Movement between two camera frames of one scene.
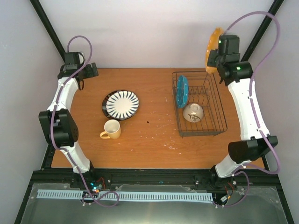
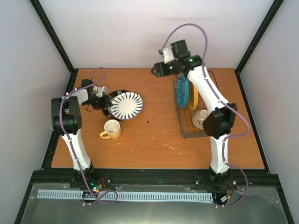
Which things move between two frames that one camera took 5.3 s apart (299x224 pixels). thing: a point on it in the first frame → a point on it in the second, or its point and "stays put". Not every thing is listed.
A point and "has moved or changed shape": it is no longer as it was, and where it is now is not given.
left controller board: (96, 185) stays put
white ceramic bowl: (193, 113) → (198, 117)
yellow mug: (112, 128) stays put
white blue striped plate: (122, 104) has moved or changed shape
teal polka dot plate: (182, 92) stays put
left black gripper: (89, 73) → (105, 101)
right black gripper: (210, 61) → (160, 71)
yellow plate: (212, 45) → (193, 96)
